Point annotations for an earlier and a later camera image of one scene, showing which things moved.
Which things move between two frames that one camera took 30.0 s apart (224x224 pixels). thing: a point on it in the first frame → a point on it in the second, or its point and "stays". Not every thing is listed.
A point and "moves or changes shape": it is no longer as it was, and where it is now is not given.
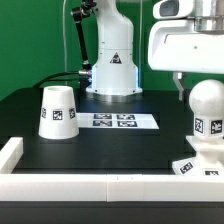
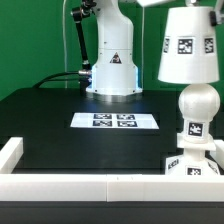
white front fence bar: [110, 187] stays
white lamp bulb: [206, 100] moves or changes shape
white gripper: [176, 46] → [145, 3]
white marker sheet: [116, 120] stays
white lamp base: [209, 158] moves or changes shape
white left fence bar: [10, 155] stays
